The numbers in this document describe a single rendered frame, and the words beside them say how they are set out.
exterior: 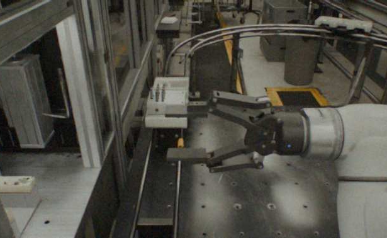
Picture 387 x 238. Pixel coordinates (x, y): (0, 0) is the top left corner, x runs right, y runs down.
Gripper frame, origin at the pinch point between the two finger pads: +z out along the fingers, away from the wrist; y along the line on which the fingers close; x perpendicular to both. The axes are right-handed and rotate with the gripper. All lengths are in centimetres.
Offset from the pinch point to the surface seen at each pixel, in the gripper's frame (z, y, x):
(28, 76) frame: 38.1, 0.2, -25.9
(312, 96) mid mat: -118, -110, -248
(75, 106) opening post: 24.9, -4.3, -18.6
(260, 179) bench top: -25, -44, -41
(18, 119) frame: 43, -11, -25
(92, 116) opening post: 21.5, -6.8, -18.7
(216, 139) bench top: -11, -44, -67
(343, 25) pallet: -108, -27, -189
